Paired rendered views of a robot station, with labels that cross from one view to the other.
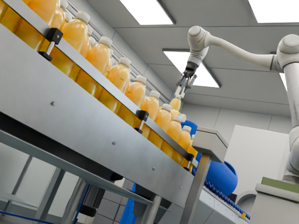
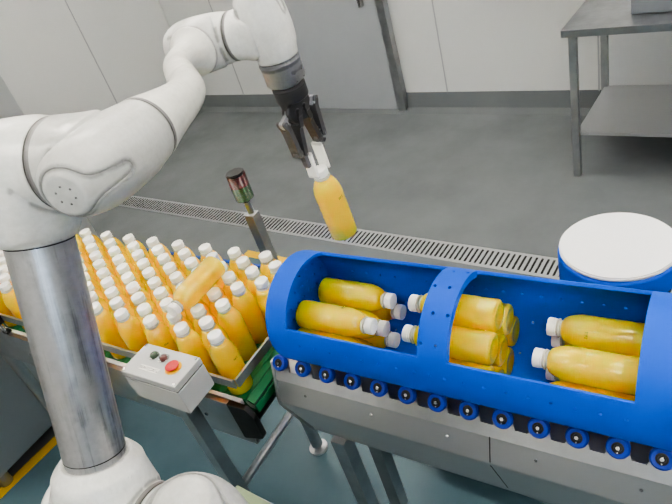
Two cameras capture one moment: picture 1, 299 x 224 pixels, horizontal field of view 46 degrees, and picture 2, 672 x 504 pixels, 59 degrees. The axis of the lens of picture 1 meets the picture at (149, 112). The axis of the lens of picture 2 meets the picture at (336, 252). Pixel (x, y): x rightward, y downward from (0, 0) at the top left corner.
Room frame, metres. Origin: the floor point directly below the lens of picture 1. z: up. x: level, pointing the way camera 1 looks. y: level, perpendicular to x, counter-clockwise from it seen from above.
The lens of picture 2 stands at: (2.29, -1.43, 2.04)
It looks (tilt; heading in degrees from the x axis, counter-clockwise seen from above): 34 degrees down; 97
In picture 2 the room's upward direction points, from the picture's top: 19 degrees counter-clockwise
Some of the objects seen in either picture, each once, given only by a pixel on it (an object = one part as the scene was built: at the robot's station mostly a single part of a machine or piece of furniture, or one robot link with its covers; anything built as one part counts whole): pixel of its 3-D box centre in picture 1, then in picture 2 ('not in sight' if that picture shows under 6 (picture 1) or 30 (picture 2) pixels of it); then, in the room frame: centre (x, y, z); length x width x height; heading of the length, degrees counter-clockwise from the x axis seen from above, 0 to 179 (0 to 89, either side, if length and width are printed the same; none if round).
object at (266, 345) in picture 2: not in sight; (277, 330); (1.90, -0.15, 0.96); 0.40 x 0.01 x 0.03; 57
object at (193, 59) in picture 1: (194, 62); (282, 70); (2.15, -0.16, 1.67); 0.09 x 0.09 x 0.06
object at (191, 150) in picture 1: (189, 155); (229, 363); (1.78, -0.27, 0.99); 0.07 x 0.07 x 0.19
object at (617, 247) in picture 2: not in sight; (617, 245); (2.83, -0.23, 1.03); 0.28 x 0.28 x 0.01
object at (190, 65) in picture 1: (189, 71); (294, 101); (2.15, -0.15, 1.59); 0.08 x 0.07 x 0.09; 51
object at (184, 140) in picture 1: (180, 147); (196, 354); (1.67, -0.20, 0.99); 0.07 x 0.07 x 0.19
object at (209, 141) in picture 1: (210, 144); (167, 376); (1.64, -0.33, 1.05); 0.20 x 0.10 x 0.10; 147
